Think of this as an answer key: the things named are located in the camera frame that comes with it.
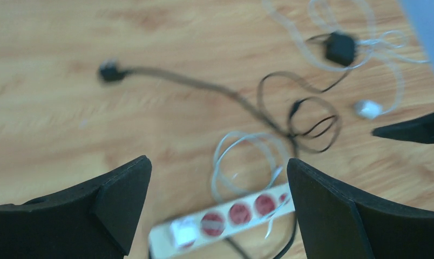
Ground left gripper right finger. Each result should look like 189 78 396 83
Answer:
287 158 434 258

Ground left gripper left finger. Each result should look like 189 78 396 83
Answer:
0 156 152 258

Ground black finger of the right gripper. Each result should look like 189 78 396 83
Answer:
371 112 434 144

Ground white round charger plug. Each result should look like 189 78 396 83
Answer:
354 100 383 120

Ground white power strip red sockets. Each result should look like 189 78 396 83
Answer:
148 183 295 258

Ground white square USB charger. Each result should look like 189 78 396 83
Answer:
169 217 198 248

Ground white charger cable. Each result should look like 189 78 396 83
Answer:
261 0 429 115

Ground black power adapter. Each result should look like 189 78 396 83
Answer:
325 32 357 67

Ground white USB cable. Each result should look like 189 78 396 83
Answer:
210 130 291 240

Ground thin black adapter cable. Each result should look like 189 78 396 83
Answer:
256 33 350 154

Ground black power strip cord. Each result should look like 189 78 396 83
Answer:
97 59 298 259

